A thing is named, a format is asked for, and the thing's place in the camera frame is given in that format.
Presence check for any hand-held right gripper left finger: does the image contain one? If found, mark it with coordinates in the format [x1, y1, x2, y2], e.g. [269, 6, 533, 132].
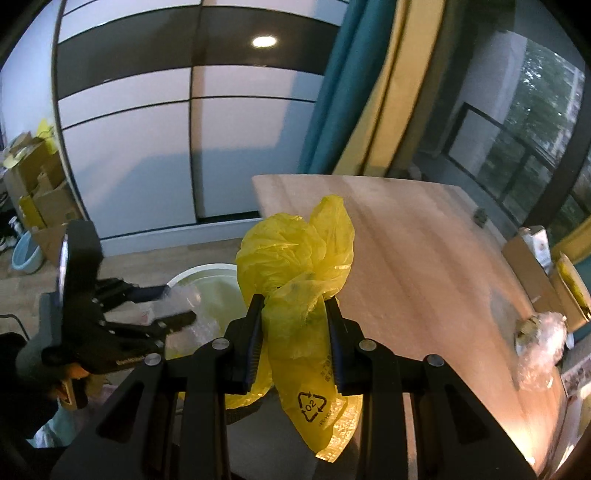
[48, 293, 273, 480]

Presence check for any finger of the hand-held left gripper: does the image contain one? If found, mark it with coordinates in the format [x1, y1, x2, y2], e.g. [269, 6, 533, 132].
[93, 278, 172, 315]
[103, 311, 197, 345]

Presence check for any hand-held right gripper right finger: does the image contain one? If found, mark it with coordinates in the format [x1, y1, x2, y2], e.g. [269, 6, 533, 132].
[323, 298, 539, 480]

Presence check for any white trash bin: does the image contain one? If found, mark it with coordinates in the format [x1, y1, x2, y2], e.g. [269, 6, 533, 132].
[163, 262, 249, 361]

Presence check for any yellow plastic bag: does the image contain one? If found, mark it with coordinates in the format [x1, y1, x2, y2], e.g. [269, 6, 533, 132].
[225, 195, 365, 462]

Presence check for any person's left forearm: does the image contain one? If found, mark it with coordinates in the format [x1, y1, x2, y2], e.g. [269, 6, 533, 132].
[0, 331, 63, 446]

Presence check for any person's left hand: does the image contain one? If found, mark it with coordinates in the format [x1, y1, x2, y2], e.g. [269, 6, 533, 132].
[56, 362, 89, 411]

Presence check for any blue plastic basin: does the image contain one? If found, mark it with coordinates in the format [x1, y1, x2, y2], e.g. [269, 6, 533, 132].
[11, 230, 45, 276]

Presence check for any pile of cardboard boxes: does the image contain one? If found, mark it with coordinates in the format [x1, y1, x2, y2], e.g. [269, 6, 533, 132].
[0, 131, 86, 259]

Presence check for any white wardrobe black stripe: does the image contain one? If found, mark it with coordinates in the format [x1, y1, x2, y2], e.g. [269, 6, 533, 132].
[0, 0, 345, 241]

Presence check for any cardboard box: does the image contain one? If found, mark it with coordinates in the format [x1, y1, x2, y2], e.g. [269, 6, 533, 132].
[501, 225, 557, 319]

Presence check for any crumpled clear plastic bag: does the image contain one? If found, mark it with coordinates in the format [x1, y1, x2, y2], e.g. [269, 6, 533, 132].
[514, 311, 570, 393]

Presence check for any small white box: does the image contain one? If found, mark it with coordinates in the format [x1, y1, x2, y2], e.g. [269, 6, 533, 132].
[521, 227, 553, 275]

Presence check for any brown takeaway container yellow lid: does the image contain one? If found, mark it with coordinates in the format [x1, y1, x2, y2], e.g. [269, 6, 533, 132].
[553, 253, 591, 333]

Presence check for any black balcony railing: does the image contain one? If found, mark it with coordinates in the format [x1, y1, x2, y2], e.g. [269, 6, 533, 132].
[442, 103, 591, 224]

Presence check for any yellow curtain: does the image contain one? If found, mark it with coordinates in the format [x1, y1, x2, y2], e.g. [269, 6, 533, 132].
[331, 0, 446, 177]

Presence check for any teal curtain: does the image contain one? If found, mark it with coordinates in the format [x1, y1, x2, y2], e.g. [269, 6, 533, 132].
[299, 0, 400, 175]

